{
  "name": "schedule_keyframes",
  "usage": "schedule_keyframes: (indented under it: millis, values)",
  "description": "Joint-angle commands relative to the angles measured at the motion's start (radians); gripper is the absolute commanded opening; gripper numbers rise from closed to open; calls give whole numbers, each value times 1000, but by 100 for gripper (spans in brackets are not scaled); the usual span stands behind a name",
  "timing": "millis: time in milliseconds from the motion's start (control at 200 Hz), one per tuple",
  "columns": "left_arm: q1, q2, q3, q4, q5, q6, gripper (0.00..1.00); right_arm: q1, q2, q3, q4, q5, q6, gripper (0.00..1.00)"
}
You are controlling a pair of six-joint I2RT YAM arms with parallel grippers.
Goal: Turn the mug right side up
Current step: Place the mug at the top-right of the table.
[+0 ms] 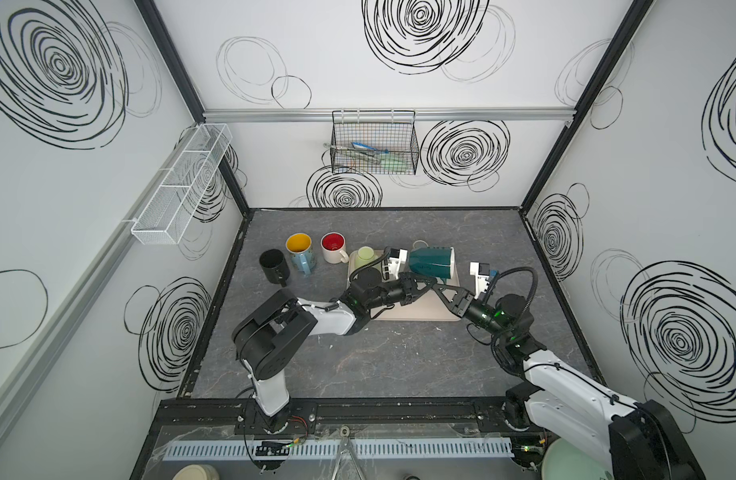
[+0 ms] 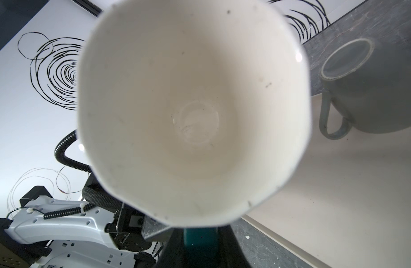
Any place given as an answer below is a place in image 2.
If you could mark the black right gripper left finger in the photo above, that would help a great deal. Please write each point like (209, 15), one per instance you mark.
(173, 253)

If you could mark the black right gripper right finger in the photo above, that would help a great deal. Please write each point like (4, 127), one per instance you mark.
(230, 252)

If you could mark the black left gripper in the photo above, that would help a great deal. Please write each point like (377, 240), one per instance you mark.
(132, 231)

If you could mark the dark green mug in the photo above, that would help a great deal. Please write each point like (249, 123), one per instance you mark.
(193, 112)

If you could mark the beige plastic tray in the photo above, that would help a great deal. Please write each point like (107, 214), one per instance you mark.
(348, 205)

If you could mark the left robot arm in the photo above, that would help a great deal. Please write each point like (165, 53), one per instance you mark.
(97, 232)

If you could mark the grey mug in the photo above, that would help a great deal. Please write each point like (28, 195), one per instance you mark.
(366, 86)

